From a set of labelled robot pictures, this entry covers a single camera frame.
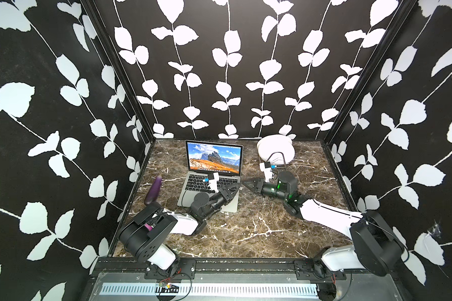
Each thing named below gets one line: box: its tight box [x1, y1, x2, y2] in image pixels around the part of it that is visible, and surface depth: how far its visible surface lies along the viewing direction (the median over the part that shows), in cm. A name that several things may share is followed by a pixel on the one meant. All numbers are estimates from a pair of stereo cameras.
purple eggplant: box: [144, 174, 163, 206], surface depth 96 cm
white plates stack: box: [256, 134, 296, 165], surface depth 99 cm
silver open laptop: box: [177, 139, 244, 214], surface depth 100 cm
